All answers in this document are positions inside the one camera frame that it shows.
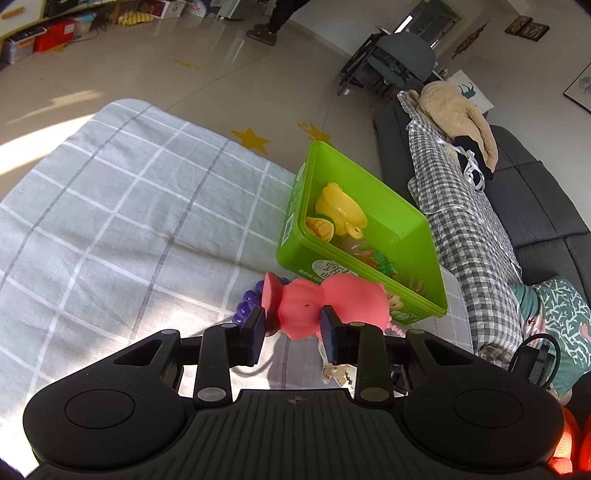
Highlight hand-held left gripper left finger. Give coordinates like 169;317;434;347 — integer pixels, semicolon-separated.
112;307;269;410

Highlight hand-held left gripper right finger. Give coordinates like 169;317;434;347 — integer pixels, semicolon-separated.
320;307;466;407

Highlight purple toy grapes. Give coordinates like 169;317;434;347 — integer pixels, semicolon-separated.
232;279;267;324

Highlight pink toy pig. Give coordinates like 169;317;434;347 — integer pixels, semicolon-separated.
261;272;392;343

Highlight cream jagged toy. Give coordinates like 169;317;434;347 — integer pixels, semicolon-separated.
322;362;356;388

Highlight orange toy pumpkin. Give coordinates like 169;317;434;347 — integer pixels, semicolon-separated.
365;249;400;278

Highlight toy corn cob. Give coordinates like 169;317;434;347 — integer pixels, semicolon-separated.
305;215;336;243

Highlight yellow toy teapot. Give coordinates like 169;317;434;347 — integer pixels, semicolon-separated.
315;182;368;238

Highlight green plastic box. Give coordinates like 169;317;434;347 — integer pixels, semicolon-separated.
276;141;450;328

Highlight black white checked blanket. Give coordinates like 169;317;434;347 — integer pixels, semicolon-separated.
398;90;527;367

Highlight grey checked tablecloth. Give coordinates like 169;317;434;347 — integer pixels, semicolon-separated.
0;98;476;402

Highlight yellow star floor sticker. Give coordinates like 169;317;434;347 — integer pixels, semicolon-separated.
298;121;333;146
231;127;271;153

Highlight black garment with white ribbon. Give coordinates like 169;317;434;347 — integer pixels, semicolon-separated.
450;136;495;191

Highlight teal patterned cushion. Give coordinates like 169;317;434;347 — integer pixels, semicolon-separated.
510;276;591;398

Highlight dark grey sofa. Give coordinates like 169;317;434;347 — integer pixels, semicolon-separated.
373;92;591;296

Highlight orange cloth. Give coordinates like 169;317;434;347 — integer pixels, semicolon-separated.
549;405;583;477

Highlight white cushion with horse print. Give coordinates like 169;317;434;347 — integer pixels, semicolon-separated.
445;69;495;114

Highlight grey chair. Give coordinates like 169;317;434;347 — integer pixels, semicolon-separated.
341;31;437;97

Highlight row of yellow toys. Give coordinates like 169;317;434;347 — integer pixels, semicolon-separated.
111;9;153;28

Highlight white pink toy box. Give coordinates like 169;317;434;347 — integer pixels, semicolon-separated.
139;0;185;19

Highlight red storage box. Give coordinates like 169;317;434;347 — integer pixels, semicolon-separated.
34;18;77;51

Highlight pair of small dark frames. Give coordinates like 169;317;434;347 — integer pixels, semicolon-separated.
505;15;551;43

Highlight clear storage bin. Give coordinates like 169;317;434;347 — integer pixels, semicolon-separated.
4;34;36;64

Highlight black device with cable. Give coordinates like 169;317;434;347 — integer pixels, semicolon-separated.
509;333;562;394

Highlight light framed wall picture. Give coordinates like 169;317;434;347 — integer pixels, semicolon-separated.
563;62;591;114

